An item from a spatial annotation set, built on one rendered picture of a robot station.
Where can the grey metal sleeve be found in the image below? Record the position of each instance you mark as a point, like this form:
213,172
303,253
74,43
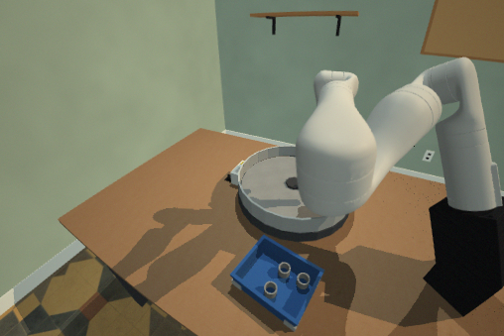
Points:
303,276
274,286
286,266

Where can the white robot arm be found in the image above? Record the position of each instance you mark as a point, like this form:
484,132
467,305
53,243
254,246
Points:
337,154

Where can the blue crate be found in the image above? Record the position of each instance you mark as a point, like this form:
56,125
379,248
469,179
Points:
261,265

